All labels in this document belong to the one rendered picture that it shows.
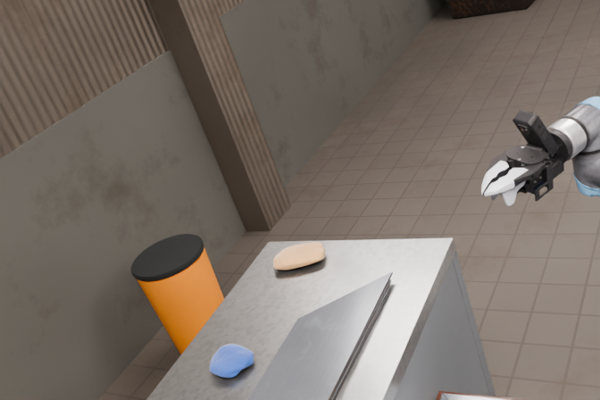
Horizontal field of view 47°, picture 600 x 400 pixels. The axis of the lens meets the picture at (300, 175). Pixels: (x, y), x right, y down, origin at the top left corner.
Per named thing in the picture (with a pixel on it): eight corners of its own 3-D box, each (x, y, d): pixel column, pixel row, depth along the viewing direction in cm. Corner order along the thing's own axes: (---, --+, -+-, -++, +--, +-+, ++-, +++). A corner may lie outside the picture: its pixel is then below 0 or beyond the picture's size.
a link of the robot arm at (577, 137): (586, 123, 131) (548, 113, 137) (571, 134, 129) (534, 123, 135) (587, 156, 135) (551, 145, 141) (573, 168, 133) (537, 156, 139)
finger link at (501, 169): (486, 214, 127) (518, 189, 131) (482, 188, 124) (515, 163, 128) (472, 209, 129) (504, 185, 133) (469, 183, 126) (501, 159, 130)
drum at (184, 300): (201, 319, 387) (160, 233, 363) (255, 323, 366) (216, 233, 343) (162, 365, 360) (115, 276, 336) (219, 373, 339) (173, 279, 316)
